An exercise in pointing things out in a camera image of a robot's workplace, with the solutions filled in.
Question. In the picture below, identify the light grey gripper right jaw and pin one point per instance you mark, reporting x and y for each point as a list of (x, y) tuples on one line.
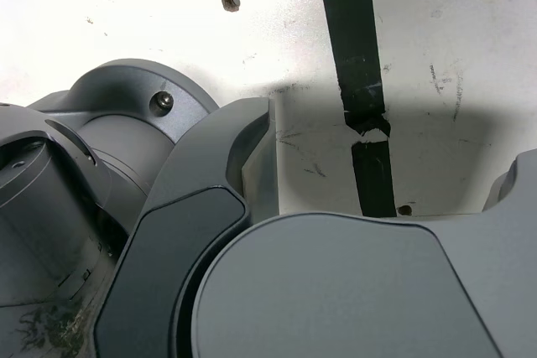
[(356, 291)]

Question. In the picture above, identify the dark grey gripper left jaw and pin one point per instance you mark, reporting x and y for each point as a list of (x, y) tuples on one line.
[(189, 215)]

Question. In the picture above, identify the black tape strip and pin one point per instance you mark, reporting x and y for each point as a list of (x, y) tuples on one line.
[(352, 18)]

